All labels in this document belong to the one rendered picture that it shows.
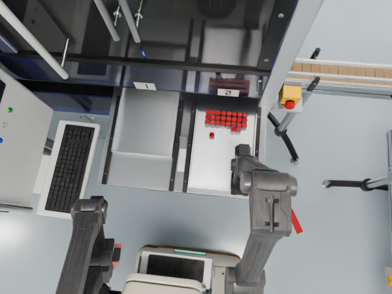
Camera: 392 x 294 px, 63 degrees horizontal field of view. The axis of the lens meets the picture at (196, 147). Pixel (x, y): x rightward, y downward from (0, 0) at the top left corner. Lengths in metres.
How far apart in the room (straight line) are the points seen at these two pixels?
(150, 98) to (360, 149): 1.59
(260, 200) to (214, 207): 1.58
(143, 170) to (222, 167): 0.33
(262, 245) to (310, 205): 1.63
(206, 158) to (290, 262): 1.14
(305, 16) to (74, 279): 0.81
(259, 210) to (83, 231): 0.43
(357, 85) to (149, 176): 0.97
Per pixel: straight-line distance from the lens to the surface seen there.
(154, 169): 1.37
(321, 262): 2.33
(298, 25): 0.94
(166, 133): 1.40
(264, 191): 0.65
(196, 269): 1.18
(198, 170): 1.35
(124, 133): 1.44
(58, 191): 1.55
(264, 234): 0.66
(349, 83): 1.54
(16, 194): 1.52
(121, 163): 1.41
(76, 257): 0.79
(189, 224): 2.21
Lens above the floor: 2.21
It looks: 75 degrees down
